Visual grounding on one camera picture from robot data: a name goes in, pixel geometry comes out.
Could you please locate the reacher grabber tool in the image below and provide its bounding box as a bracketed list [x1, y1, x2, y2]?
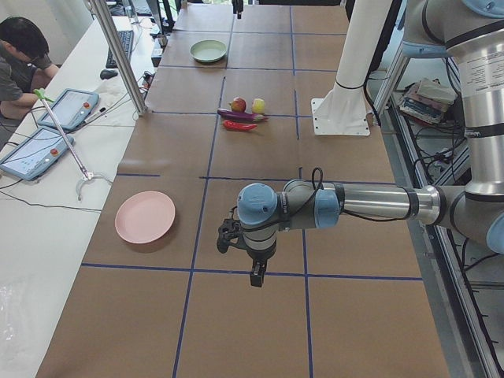
[34, 88, 113, 201]

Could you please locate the upper teach pendant tablet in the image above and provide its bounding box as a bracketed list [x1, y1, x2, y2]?
[47, 88, 99, 132]

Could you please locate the seated person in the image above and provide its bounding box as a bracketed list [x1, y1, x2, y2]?
[1, 17, 59, 120]

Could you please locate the white side desk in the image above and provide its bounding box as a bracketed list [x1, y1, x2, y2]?
[1, 23, 138, 377]

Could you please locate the teach pendant tablet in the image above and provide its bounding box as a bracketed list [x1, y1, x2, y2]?
[1, 127, 69, 181]
[47, 88, 99, 132]

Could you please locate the red-yellow pomegranate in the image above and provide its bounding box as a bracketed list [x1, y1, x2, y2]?
[229, 97, 246, 113]

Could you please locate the lower teach pendant tablet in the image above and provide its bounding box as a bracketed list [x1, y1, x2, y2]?
[1, 127, 69, 181]

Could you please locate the green plate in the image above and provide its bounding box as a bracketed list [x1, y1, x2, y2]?
[190, 39, 228, 64]

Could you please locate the black keyboard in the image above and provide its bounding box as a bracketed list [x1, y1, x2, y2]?
[105, 29, 135, 69]

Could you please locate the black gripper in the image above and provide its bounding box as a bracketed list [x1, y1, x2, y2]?
[217, 218, 268, 287]

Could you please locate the white camera stand base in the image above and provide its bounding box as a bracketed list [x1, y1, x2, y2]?
[311, 0, 401, 136]

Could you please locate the stack of books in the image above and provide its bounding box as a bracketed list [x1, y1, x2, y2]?
[398, 78, 458, 124]

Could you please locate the aluminium frame post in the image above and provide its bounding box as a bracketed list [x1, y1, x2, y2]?
[84, 0, 147, 116]

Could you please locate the black computer mouse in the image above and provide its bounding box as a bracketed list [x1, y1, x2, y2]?
[99, 69, 118, 80]

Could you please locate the purple eggplant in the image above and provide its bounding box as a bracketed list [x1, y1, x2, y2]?
[217, 109, 269, 123]

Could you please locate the red chili pepper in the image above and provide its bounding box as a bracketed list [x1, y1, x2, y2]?
[222, 120, 258, 132]

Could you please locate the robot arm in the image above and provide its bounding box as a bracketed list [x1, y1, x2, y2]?
[217, 1, 503, 287]

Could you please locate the pink plate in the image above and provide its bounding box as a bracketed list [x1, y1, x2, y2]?
[114, 191, 176, 244]

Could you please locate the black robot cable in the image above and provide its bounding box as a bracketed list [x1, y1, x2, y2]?
[228, 167, 410, 237]

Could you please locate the pink-yellow peach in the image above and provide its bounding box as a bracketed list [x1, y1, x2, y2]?
[251, 98, 265, 114]

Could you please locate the black marker pen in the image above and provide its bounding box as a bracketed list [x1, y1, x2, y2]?
[85, 107, 106, 123]

